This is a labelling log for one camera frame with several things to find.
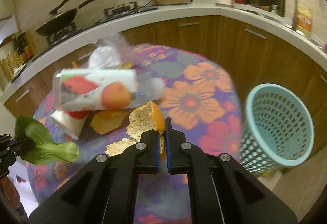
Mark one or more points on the black gas stove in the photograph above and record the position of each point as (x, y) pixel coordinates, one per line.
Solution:
(110, 14)

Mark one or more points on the wooden cabinet front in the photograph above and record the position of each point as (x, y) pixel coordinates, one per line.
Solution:
(252, 53)

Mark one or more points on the white plastic bag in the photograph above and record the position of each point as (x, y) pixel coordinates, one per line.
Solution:
(104, 57)

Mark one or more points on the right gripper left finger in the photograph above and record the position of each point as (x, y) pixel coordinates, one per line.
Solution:
(105, 189)

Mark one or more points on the orange snack wrapper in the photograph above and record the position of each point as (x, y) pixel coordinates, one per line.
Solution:
(106, 121)

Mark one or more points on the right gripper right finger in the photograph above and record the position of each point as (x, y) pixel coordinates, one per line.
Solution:
(220, 189)

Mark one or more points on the fruit juice carton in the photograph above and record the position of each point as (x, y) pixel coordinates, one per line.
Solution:
(92, 90)

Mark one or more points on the clear plastic bag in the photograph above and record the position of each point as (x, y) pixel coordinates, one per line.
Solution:
(149, 88)

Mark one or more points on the black frying pan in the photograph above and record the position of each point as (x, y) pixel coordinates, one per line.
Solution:
(59, 21)

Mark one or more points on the yellow detergent bottle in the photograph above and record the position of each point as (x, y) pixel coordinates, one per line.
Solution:
(304, 20)

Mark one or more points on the light blue plastic basket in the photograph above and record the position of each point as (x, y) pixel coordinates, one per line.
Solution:
(278, 130)

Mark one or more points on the white counter top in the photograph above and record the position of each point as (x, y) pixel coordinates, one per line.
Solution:
(255, 18)

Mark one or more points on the small orange peel piece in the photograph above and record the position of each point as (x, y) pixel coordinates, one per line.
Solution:
(118, 147)

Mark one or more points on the green bok choy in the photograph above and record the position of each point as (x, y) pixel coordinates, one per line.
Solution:
(45, 150)

